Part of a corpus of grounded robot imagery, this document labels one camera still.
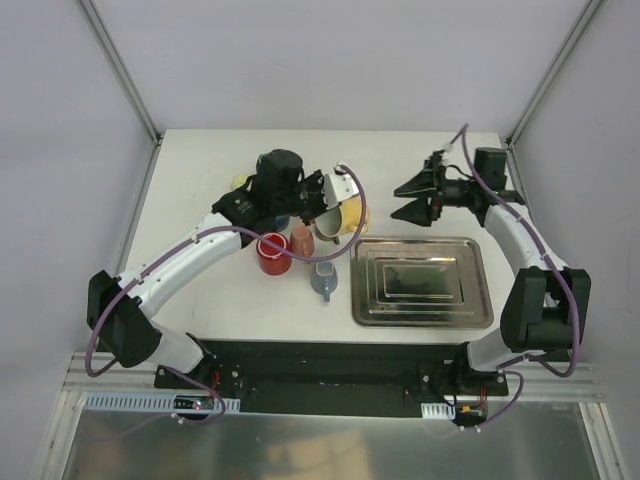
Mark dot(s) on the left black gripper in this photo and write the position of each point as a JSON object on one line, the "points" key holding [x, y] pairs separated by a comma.
{"points": [[314, 195]]}

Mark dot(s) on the right aluminium frame post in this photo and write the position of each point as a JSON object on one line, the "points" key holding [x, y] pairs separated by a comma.
{"points": [[578, 30]]}

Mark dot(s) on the yellow mug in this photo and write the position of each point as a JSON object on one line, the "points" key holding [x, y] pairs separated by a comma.
{"points": [[340, 220]]}

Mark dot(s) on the right white cable duct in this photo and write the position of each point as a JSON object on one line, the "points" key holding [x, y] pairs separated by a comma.
{"points": [[443, 411]]}

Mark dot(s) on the grey-blue mug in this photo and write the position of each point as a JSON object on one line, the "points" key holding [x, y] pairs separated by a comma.
{"points": [[324, 280]]}

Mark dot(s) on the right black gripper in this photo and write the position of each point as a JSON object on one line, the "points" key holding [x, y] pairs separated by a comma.
{"points": [[435, 190]]}

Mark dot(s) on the aluminium frame post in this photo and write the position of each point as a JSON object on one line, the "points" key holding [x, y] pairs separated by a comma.
{"points": [[99, 30], [578, 30]]}

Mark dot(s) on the left aluminium frame post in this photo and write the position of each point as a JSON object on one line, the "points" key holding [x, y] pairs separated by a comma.
{"points": [[99, 30]]}

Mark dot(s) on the pink mug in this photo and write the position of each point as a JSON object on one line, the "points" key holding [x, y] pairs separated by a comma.
{"points": [[302, 242]]}

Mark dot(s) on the pale yellow-green mug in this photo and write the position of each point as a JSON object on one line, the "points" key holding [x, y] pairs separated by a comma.
{"points": [[242, 181]]}

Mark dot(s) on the steel baking tray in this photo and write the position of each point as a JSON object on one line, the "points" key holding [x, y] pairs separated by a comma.
{"points": [[432, 282]]}

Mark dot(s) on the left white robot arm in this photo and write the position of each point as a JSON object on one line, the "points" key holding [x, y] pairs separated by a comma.
{"points": [[122, 308]]}

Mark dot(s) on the blue ribbed mug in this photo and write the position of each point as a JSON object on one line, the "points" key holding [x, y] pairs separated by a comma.
{"points": [[281, 223]]}

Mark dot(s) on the red mug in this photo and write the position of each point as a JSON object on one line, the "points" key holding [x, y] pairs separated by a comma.
{"points": [[271, 260]]}

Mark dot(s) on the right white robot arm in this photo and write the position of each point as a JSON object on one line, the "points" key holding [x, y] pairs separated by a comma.
{"points": [[544, 316]]}

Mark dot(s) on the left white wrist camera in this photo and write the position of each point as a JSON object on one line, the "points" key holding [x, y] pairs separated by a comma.
{"points": [[338, 187]]}

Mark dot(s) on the white cable duct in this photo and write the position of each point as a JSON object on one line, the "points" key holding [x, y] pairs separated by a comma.
{"points": [[160, 403], [443, 411]]}

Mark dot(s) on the left white cable duct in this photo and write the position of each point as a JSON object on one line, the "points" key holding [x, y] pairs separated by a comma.
{"points": [[160, 403]]}

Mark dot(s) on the dark green mug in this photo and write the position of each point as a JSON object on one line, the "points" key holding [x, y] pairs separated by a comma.
{"points": [[264, 163]]}

